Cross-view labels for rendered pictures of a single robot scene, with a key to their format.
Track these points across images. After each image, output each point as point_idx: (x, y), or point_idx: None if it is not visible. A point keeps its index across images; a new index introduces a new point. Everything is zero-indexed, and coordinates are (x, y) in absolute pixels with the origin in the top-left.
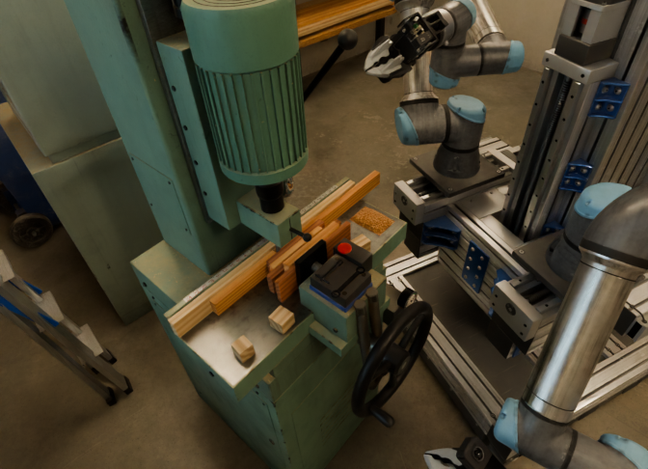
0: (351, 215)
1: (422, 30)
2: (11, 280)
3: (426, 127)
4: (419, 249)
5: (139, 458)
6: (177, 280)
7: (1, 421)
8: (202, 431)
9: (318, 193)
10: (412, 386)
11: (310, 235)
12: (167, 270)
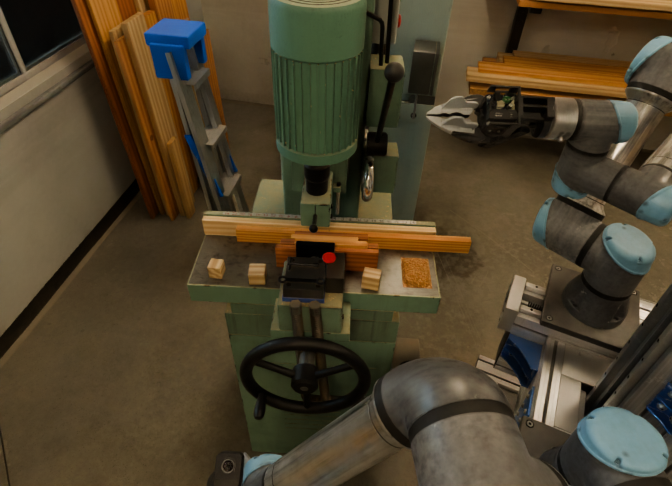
0: (406, 256)
1: (510, 106)
2: (220, 149)
3: (559, 234)
4: (498, 359)
5: (208, 325)
6: (267, 210)
7: (180, 239)
8: None
9: (528, 262)
10: (414, 480)
11: (315, 228)
12: (270, 200)
